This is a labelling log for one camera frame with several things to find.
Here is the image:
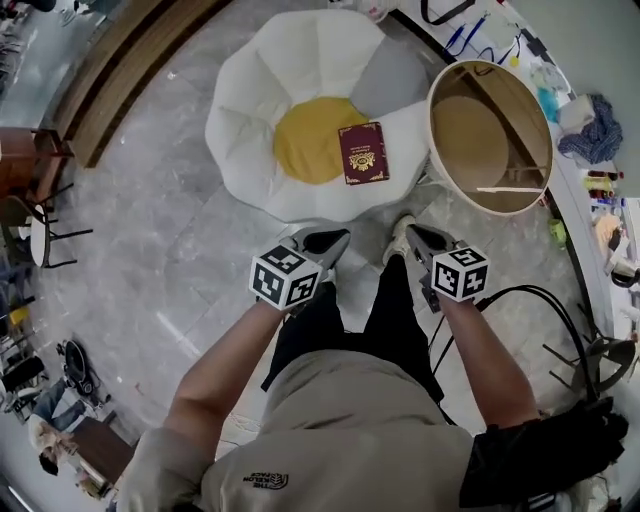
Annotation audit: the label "black chair with white seat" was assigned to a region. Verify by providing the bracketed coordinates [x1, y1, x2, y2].
[0, 195, 94, 270]

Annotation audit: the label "blue lanyards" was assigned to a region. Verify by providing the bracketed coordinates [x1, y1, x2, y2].
[442, 14, 489, 56]

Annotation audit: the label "red-brown wooden cabinet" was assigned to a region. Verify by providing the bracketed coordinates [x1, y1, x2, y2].
[0, 126, 64, 201]

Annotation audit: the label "person's right forearm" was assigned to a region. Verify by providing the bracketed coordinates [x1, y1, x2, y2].
[439, 294, 541, 431]

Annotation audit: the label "white bag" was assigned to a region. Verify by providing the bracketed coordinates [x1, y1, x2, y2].
[557, 94, 596, 129]

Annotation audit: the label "person's beige t-shirt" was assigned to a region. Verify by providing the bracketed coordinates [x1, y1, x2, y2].
[117, 349, 481, 512]

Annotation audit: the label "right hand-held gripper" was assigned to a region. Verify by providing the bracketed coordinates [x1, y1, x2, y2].
[407, 223, 491, 314]

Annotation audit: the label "person's left forearm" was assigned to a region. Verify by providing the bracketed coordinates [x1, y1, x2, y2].
[163, 298, 291, 464]

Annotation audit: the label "black cable bundle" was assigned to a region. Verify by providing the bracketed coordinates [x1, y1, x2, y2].
[427, 284, 601, 401]

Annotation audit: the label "black and white kettle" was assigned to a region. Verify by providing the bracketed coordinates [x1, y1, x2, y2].
[609, 254, 640, 289]

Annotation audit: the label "dark red book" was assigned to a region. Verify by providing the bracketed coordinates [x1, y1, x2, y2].
[337, 121, 391, 187]

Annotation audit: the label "blue checked cloth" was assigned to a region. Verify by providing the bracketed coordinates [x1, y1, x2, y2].
[557, 93, 624, 166]

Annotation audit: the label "person's black trousers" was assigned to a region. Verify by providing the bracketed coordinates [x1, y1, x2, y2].
[260, 252, 446, 426]

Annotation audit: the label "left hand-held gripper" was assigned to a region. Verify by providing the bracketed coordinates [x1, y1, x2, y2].
[248, 227, 352, 312]

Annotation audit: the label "black shoulder bag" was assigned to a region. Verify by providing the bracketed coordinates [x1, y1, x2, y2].
[419, 0, 476, 26]

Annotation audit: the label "egg-shaped white floor cushion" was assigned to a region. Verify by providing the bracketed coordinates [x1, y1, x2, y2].
[204, 8, 432, 225]

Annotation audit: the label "round glass-top side table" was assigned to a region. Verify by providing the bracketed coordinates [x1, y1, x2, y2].
[427, 58, 555, 218]

